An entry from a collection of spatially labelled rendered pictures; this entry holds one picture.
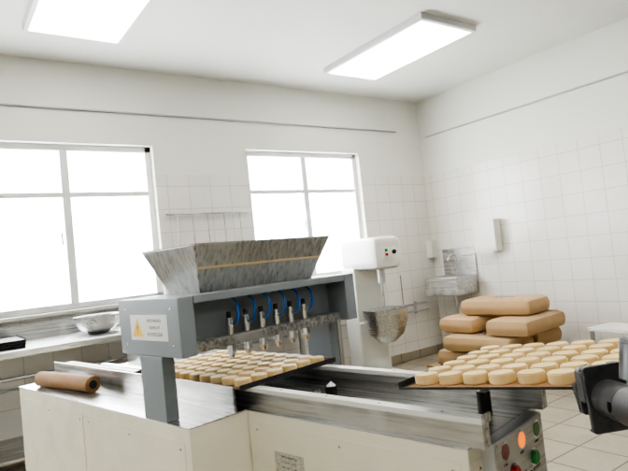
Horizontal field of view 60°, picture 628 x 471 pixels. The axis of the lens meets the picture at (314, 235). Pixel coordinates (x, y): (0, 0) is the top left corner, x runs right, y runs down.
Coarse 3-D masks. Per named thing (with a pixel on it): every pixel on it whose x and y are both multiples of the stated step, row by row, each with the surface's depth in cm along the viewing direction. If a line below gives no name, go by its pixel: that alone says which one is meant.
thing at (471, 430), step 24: (264, 408) 151; (288, 408) 145; (312, 408) 138; (336, 408) 133; (360, 408) 128; (384, 408) 123; (408, 408) 118; (432, 408) 117; (384, 432) 123; (408, 432) 118; (432, 432) 114; (456, 432) 110; (480, 432) 107
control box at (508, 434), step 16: (528, 416) 124; (496, 432) 116; (512, 432) 116; (528, 432) 121; (496, 448) 110; (512, 448) 114; (528, 448) 120; (544, 448) 126; (496, 464) 109; (512, 464) 113; (528, 464) 119; (544, 464) 125
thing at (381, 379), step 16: (320, 368) 176; (336, 368) 171; (352, 368) 167; (368, 368) 164; (336, 384) 172; (352, 384) 167; (368, 384) 163; (384, 384) 159; (464, 400) 141; (496, 400) 135; (512, 400) 132; (528, 400) 130; (544, 400) 128
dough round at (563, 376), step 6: (552, 372) 98; (558, 372) 97; (564, 372) 96; (570, 372) 96; (552, 378) 97; (558, 378) 96; (564, 378) 95; (570, 378) 95; (552, 384) 97; (558, 384) 96; (564, 384) 96
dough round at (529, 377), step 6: (522, 372) 102; (528, 372) 101; (534, 372) 100; (540, 372) 100; (522, 378) 101; (528, 378) 100; (534, 378) 99; (540, 378) 100; (546, 378) 100; (522, 384) 101; (528, 384) 100
